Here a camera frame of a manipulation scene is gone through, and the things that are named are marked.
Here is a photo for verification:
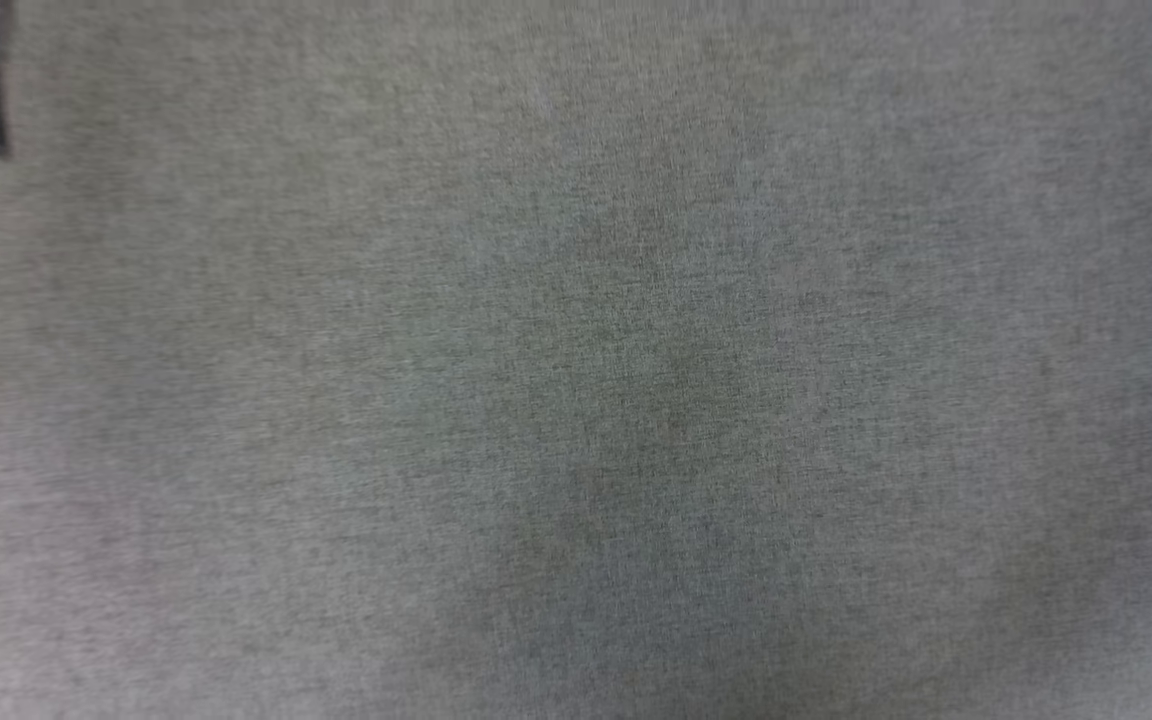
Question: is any grey fabric sofa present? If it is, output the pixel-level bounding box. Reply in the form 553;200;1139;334
0;0;1152;720

